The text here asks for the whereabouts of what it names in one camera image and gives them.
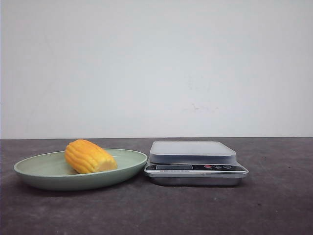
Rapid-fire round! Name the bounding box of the yellow corn cob piece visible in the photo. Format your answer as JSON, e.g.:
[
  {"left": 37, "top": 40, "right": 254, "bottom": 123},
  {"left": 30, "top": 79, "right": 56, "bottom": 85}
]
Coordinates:
[{"left": 65, "top": 139, "right": 117, "bottom": 174}]

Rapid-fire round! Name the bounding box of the silver digital kitchen scale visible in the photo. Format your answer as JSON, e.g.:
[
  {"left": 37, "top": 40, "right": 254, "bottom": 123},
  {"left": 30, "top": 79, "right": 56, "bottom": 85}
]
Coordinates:
[{"left": 144, "top": 141, "right": 249, "bottom": 186}]

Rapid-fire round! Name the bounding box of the green round plate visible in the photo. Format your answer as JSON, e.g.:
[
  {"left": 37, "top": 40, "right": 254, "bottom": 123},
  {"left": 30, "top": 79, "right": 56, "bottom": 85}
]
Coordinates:
[{"left": 14, "top": 148, "right": 148, "bottom": 191}]

